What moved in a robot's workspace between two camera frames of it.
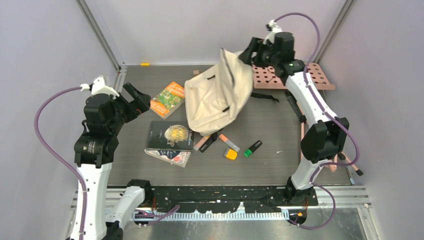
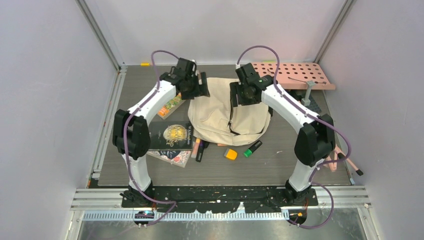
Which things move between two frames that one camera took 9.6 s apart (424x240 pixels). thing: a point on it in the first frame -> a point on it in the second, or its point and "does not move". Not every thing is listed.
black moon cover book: (170, 135) does not move
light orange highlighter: (201, 142) -> (194, 151)
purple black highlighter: (209, 142) -> (203, 144)
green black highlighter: (248, 153) does not move
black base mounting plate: (220, 199) does not move
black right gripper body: (265, 54) -> (236, 88)
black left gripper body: (125, 112) -> (193, 89)
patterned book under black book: (179, 158) does not move
